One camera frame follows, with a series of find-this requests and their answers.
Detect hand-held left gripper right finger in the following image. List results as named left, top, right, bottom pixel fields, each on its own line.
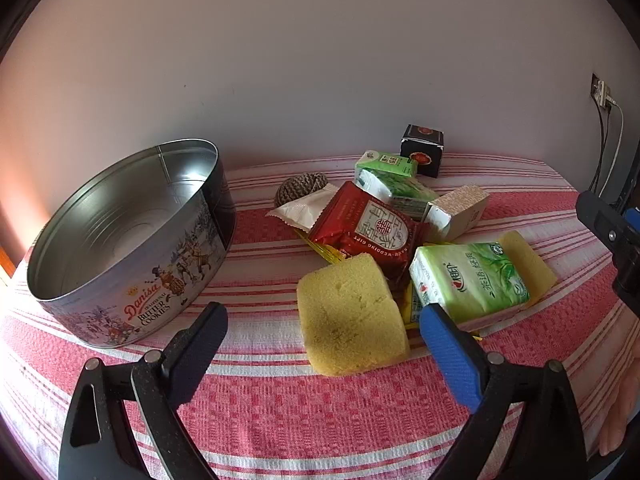
left=419, top=302, right=588, bottom=480

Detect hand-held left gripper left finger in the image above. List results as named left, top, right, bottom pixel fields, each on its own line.
left=58, top=301, right=229, bottom=480

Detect yellow snack packet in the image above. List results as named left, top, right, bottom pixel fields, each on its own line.
left=299, top=227, right=347, bottom=266
left=400, top=280, right=483, bottom=337

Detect round printed cookie tin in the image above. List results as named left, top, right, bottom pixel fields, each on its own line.
left=26, top=137, right=237, bottom=350

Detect large green tissue pack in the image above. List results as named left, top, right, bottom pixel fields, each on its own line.
left=409, top=241, right=532, bottom=332

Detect thin yellow sponge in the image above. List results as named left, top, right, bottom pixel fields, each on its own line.
left=497, top=231, right=559, bottom=308

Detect pink red snack packet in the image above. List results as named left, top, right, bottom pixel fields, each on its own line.
left=382, top=257, right=417, bottom=306

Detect thick yellow sponge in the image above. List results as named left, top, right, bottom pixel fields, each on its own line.
left=296, top=253, right=412, bottom=377

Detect red patterned packet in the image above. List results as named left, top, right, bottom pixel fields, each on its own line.
left=308, top=181, right=418, bottom=266

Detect white snack wrapper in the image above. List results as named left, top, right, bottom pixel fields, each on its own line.
left=265, top=183, right=340, bottom=233

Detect green white tissue pack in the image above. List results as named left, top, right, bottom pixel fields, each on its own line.
left=359, top=169, right=441, bottom=222

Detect brown scrubber ball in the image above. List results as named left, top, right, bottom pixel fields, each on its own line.
left=274, top=173, right=330, bottom=207

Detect black cardboard box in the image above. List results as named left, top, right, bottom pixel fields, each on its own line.
left=400, top=124, right=446, bottom=179

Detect small green tissue pack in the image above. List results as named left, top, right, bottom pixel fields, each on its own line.
left=355, top=149, right=418, bottom=181

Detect person's right hand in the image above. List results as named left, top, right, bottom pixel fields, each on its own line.
left=598, top=360, right=640, bottom=457

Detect red white striped cloth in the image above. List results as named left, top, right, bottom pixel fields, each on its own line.
left=0, top=152, right=640, bottom=480

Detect white plug adapter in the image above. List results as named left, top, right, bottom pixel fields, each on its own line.
left=597, top=81, right=617, bottom=112

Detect wooden door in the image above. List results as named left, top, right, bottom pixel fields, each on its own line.
left=0, top=240, right=16, bottom=286

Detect white cable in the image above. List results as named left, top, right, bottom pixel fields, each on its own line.
left=597, top=102, right=625, bottom=198

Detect black cable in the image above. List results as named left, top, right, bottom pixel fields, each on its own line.
left=587, top=105, right=608, bottom=193

